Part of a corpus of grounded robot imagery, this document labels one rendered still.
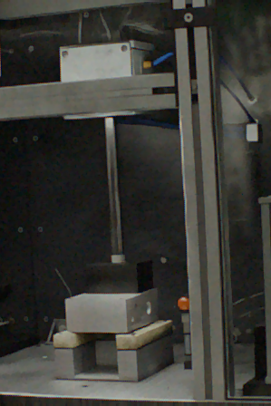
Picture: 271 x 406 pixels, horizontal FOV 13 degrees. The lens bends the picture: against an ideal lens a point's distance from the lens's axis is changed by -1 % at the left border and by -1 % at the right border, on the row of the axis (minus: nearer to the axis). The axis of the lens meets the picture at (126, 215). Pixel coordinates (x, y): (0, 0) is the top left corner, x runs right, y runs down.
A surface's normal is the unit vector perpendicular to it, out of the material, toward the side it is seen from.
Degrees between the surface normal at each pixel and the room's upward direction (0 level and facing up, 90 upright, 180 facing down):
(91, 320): 90
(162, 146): 90
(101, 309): 90
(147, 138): 90
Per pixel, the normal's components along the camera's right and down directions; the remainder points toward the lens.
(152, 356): 0.92, -0.03
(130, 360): -0.38, 0.07
